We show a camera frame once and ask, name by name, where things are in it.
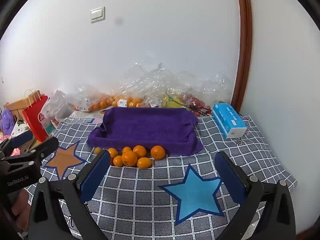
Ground grey checked star blanket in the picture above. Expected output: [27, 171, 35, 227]
[40, 112, 298, 240]

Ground purple towel lined tray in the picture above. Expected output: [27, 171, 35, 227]
[87, 107, 204, 156]

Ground white plastic bag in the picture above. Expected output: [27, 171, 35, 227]
[40, 90, 73, 123]

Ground blue tissue pack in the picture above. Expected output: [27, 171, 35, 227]
[212, 102, 247, 139]

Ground brown wooden door frame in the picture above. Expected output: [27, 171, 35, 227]
[230, 0, 252, 110]

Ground white light switch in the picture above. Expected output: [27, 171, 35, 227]
[90, 6, 106, 23]

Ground black cord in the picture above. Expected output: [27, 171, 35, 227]
[190, 106, 212, 114]

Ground clear bag of cherry tomatoes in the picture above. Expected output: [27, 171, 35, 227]
[182, 72, 233, 117]

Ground purple plush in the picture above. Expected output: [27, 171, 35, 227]
[0, 109, 15, 135]

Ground white plush toy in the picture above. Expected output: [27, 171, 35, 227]
[11, 120, 32, 138]

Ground oval orange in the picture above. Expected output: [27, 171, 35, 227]
[137, 157, 152, 169]

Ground red paper bag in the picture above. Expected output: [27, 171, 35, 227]
[22, 95, 50, 142]

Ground brown paper bag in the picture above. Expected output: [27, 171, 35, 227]
[4, 89, 45, 120]

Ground clear bag of tangerines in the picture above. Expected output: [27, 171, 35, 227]
[74, 84, 117, 113]

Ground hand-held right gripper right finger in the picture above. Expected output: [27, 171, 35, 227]
[214, 151, 296, 240]

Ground clear bag of kumquats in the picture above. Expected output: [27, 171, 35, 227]
[110, 62, 155, 108]

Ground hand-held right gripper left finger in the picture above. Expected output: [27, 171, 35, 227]
[28, 150, 111, 240]

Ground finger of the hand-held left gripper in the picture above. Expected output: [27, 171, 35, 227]
[2, 137, 59, 167]
[0, 130, 34, 155]

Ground person's left hand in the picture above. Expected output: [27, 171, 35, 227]
[10, 187, 34, 232]

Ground large orange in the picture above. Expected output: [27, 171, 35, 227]
[121, 151, 138, 167]

